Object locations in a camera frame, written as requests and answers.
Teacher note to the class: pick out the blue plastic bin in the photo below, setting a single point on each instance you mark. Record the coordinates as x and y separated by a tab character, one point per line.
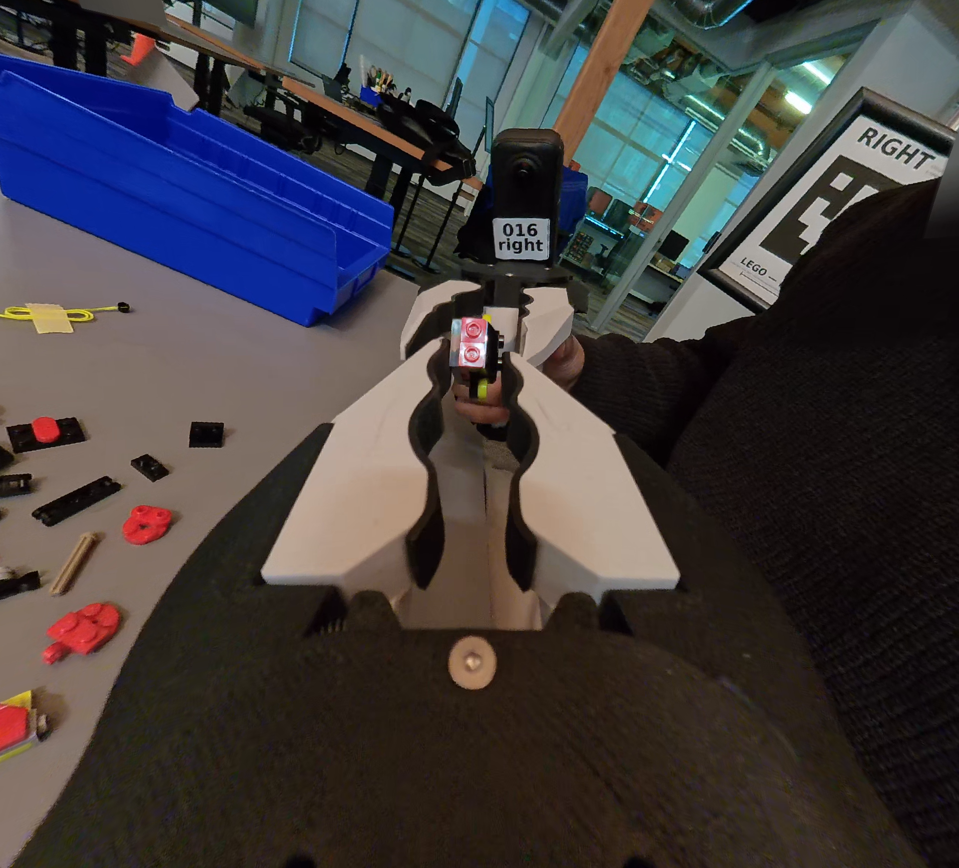
187	194

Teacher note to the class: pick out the yellow black red lego model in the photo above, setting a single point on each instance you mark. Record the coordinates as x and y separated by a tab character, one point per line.
472	343

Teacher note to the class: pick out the framed marker sign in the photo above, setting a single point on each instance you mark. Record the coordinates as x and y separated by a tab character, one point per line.
824	209

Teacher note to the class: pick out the wooden office desk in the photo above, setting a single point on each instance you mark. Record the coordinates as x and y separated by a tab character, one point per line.
352	115

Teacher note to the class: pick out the black square lego plate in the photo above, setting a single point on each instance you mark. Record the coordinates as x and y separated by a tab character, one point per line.
206	433

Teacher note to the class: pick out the red yellow lego wedge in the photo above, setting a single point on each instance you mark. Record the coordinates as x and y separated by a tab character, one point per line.
19	726

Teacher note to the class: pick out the wooden beam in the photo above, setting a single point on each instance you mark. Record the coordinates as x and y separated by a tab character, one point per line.
622	21

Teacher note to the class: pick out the small black lego plate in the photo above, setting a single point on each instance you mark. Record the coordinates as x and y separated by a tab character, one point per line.
150	466

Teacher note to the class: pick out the person's right forearm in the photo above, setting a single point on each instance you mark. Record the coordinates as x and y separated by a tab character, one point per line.
659	388

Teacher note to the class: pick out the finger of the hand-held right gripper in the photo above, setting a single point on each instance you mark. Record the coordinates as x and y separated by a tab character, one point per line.
551	328
423	317

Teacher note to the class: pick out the long black lego plate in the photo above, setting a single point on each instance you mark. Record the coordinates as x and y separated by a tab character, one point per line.
75	501

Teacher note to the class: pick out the pile of loose lego pieces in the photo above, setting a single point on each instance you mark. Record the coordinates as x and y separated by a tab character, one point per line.
45	427

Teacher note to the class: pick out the tan lego axle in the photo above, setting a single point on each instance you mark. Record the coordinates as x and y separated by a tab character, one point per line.
75	563

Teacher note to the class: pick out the red round lego part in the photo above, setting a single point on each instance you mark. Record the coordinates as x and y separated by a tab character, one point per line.
146	523

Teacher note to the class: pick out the orange cone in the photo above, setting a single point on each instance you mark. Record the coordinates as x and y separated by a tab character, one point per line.
139	50

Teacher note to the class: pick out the blue jacket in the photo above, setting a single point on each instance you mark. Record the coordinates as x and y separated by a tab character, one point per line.
573	209

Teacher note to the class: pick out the red lego hinge plate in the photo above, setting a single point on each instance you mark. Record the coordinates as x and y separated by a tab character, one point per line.
82	630

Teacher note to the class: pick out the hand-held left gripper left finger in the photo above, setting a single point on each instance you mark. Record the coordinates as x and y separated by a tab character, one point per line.
352	501

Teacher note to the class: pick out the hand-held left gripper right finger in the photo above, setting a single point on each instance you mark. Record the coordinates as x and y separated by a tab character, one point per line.
599	508

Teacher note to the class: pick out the person's right hand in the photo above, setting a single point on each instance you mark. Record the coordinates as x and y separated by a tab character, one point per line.
569	362

